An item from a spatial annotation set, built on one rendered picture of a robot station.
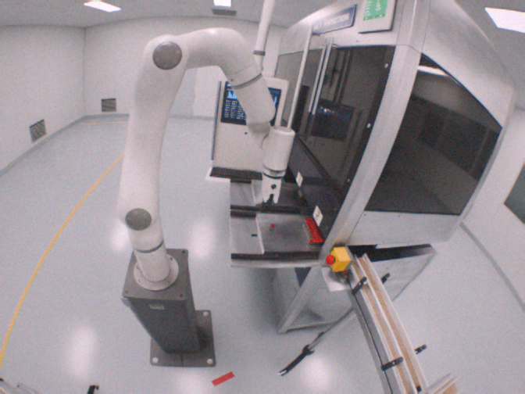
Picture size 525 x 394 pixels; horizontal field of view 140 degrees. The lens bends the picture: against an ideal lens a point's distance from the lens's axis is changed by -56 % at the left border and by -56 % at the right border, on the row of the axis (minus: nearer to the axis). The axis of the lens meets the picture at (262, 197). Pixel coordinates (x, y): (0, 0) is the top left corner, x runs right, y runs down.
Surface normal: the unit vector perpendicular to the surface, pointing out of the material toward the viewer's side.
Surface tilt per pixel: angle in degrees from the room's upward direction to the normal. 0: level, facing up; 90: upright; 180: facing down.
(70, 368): 0
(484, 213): 90
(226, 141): 90
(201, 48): 105
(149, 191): 66
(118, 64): 90
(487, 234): 90
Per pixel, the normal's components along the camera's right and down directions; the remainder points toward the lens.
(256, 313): 0.17, -0.82
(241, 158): 0.04, 0.56
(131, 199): 0.40, 0.12
